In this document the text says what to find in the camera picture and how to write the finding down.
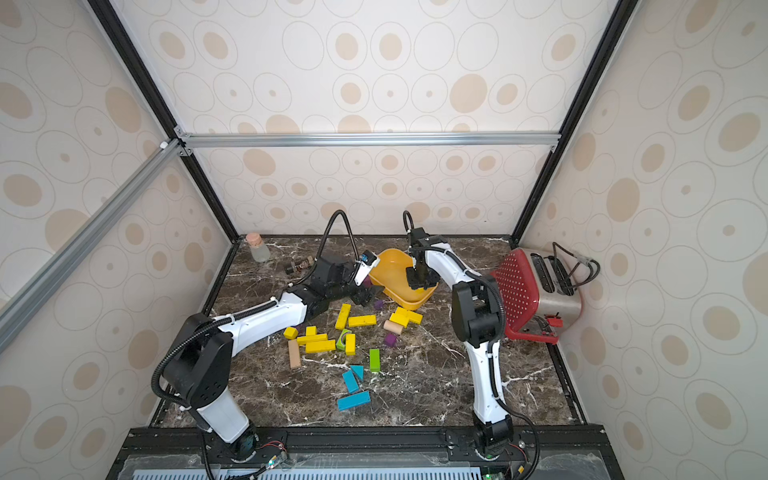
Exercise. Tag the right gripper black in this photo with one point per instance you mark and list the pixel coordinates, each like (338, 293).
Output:
(419, 278)

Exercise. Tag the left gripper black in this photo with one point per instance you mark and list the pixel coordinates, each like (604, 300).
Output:
(361, 298)

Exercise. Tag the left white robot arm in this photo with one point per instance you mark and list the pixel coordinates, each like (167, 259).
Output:
(196, 370)

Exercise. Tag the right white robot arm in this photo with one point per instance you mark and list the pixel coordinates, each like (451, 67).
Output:
(478, 321)

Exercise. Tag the yellow blocks near bowl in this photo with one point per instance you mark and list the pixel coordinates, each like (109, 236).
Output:
(404, 317)

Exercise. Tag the yellow plastic bowl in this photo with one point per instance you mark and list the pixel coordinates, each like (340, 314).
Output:
(391, 274)

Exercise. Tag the natural wood cylinder block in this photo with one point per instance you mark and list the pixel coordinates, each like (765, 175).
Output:
(393, 327)

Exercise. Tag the green rainbow arch block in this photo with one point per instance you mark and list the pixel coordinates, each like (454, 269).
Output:
(341, 341)

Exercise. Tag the small yellow cube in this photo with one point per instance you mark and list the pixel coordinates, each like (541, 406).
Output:
(291, 333)

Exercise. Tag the purple cube block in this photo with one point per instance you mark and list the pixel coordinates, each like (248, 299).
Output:
(391, 340)

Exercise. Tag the small bottle pink cap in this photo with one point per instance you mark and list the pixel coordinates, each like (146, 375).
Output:
(257, 247)

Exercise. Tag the natural wood long block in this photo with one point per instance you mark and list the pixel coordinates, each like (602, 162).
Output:
(294, 354)

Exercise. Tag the green upright block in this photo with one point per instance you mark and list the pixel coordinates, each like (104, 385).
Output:
(374, 360)

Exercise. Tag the small teal triangle block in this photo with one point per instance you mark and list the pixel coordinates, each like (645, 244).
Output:
(358, 371)

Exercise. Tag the teal parallelogram block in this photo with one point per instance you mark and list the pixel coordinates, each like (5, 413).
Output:
(351, 382)

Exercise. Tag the teal long block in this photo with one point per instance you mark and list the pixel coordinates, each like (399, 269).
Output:
(353, 400)

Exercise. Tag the silver toaster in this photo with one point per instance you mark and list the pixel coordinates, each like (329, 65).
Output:
(559, 303)

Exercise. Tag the aluminium crossbar rear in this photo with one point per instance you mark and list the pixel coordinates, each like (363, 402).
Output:
(378, 139)

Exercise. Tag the aluminium crossbar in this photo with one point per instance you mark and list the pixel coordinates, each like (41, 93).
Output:
(39, 289)
(378, 139)

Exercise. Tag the aluminium crossbar left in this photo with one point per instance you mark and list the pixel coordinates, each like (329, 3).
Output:
(39, 289)

